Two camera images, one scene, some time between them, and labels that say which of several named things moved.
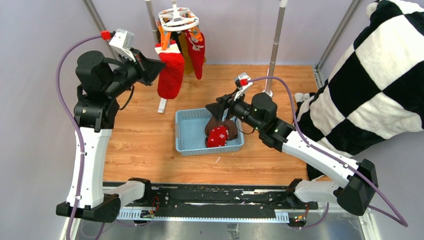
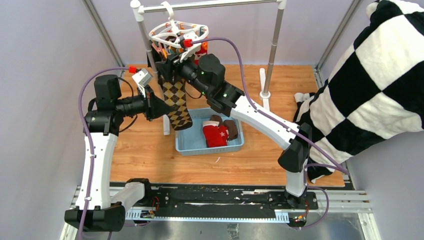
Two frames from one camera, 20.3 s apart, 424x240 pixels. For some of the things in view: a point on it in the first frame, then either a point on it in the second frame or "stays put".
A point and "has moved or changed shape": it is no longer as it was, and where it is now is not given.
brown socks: x=231 y=128 stays put
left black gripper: x=148 y=69 to x=153 y=107
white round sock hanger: x=175 y=18 to x=186 y=37
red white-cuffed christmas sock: x=171 y=77 to x=211 y=130
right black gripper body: x=242 y=110 to x=181 y=72
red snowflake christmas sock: x=218 y=136 has moved or changed shape
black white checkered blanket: x=375 y=92 stays put
